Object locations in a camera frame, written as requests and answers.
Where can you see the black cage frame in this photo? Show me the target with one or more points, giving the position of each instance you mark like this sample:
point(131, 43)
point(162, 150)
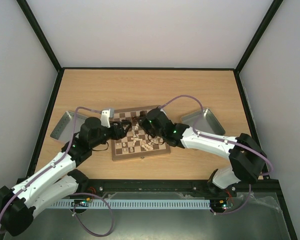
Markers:
point(267, 185)

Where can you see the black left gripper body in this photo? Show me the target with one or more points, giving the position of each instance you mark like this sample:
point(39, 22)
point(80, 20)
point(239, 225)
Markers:
point(115, 136)

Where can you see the left metal tray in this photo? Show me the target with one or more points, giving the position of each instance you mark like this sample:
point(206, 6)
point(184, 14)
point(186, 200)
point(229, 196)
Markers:
point(67, 126)

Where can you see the metal tray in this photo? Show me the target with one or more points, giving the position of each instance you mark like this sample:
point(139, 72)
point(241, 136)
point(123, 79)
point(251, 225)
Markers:
point(204, 121)
point(67, 126)

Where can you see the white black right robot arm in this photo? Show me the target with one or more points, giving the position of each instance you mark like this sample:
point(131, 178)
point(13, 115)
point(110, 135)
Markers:
point(246, 157)

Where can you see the right metal tray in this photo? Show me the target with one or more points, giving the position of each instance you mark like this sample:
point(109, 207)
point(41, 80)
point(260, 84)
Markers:
point(204, 121)

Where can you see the wooden folding chess board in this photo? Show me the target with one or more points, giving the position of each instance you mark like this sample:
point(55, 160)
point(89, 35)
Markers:
point(118, 153)

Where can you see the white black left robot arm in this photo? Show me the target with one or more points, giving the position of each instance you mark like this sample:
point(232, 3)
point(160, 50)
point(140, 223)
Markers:
point(21, 204)

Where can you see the light blue slotted cable duct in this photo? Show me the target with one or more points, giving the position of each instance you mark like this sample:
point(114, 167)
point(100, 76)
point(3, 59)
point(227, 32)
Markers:
point(135, 204)

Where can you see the pile of white chess pieces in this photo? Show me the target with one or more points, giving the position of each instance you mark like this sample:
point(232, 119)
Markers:
point(138, 141)

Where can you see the pile of dark chess pieces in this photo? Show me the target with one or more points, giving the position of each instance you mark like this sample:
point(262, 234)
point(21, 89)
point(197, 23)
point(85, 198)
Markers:
point(136, 117)

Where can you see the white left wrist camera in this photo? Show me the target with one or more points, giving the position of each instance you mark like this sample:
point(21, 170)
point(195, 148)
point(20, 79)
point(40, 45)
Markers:
point(106, 115)

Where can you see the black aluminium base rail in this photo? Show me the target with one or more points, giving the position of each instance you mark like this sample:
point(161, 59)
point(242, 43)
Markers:
point(195, 188)

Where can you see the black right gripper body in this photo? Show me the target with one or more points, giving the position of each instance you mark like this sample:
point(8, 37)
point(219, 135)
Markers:
point(143, 119)

